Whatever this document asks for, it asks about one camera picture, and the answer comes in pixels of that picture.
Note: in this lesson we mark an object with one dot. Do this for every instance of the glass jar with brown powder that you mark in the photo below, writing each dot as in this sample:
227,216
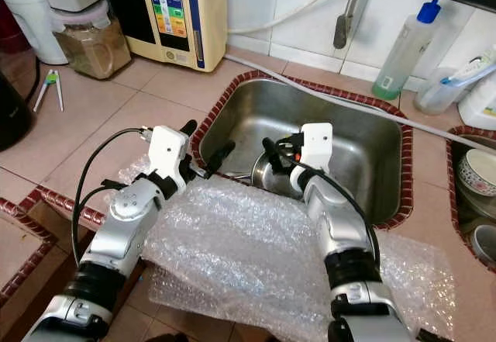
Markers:
97,55

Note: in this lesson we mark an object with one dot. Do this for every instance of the beige water ionizer appliance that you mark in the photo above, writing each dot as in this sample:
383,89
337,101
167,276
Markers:
209,24

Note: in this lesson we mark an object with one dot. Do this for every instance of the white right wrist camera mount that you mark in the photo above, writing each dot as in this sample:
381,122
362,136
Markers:
316,144

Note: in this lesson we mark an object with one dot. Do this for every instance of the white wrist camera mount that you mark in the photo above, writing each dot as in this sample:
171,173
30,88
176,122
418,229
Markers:
316,144
167,150

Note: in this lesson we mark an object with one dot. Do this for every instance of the grey metal tap spout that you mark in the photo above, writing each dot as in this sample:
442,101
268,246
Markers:
343,28

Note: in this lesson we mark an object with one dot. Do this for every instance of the white detergent bottle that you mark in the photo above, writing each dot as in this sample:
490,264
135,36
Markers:
480,101

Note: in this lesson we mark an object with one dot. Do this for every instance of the small steel sink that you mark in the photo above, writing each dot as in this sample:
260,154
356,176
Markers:
463,210

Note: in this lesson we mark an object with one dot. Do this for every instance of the plain white bowl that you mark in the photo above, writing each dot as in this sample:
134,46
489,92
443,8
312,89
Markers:
487,245

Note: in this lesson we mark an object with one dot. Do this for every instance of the large stainless steel sink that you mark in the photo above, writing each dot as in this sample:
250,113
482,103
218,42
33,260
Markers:
248,113

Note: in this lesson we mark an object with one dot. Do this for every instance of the dark red container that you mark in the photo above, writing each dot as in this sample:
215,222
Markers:
8,38

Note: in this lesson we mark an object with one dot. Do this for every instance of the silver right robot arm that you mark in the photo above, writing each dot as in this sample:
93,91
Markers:
337,226

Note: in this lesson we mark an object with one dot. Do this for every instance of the black pot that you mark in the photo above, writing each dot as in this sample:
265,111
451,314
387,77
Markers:
14,117

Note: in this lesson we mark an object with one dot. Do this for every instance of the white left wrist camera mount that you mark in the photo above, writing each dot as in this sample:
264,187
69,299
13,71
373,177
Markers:
167,150

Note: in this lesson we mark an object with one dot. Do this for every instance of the white green training chopsticks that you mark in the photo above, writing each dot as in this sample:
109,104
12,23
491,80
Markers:
53,77

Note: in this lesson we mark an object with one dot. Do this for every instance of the clear bubble wrap sheet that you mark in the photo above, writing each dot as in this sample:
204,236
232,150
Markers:
240,257

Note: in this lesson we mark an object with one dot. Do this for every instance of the white patterned ceramic bowl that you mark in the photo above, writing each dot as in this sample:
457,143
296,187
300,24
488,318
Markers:
479,173

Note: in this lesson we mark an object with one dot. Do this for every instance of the white jug with green band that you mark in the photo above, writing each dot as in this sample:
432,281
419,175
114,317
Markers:
35,24

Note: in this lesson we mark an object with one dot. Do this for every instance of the stainless steel bowl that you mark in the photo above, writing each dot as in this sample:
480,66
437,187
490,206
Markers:
267,183

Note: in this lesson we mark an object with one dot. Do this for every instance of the clear bottle with blue cap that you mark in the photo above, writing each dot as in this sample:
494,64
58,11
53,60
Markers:
407,51

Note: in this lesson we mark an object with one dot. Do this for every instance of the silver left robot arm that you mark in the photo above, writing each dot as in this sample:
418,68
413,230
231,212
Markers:
124,229

